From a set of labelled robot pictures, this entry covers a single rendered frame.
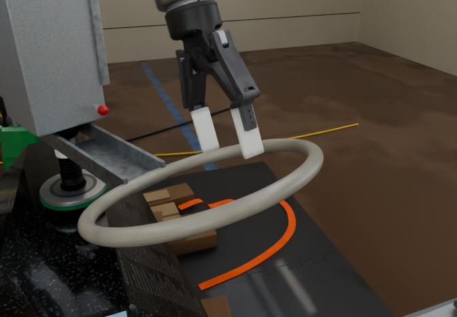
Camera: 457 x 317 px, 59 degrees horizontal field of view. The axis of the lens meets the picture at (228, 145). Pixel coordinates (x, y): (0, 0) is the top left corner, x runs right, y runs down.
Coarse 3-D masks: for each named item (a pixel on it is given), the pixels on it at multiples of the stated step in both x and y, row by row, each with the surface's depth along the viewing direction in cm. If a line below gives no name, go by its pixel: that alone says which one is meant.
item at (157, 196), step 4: (152, 192) 267; (156, 192) 267; (160, 192) 267; (164, 192) 267; (144, 196) 263; (148, 196) 263; (152, 196) 263; (156, 196) 263; (160, 196) 263; (164, 196) 263; (168, 196) 263; (148, 200) 259; (152, 200) 259; (156, 200) 259; (160, 200) 261
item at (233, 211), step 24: (264, 144) 96; (288, 144) 89; (312, 144) 79; (168, 168) 100; (312, 168) 67; (120, 192) 91; (264, 192) 60; (288, 192) 61; (96, 216) 79; (192, 216) 58; (216, 216) 57; (240, 216) 58; (96, 240) 63; (120, 240) 60; (144, 240) 58; (168, 240) 58
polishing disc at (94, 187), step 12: (48, 180) 138; (60, 180) 138; (96, 180) 138; (48, 192) 132; (60, 192) 132; (72, 192) 132; (84, 192) 132; (96, 192) 132; (60, 204) 127; (72, 204) 127
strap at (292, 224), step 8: (192, 200) 240; (200, 200) 241; (224, 200) 257; (232, 200) 260; (184, 208) 232; (288, 208) 266; (288, 216) 258; (288, 224) 251; (288, 232) 244; (280, 240) 238; (272, 248) 231; (264, 256) 225; (248, 264) 220; (256, 264) 220; (232, 272) 215; (240, 272) 215; (208, 280) 210; (216, 280) 210; (224, 280) 210
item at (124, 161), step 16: (80, 128) 128; (96, 128) 120; (64, 144) 112; (80, 144) 120; (96, 144) 120; (112, 144) 116; (128, 144) 109; (80, 160) 107; (96, 160) 101; (112, 160) 110; (128, 160) 110; (144, 160) 105; (160, 160) 101; (96, 176) 103; (112, 176) 96; (128, 176) 102
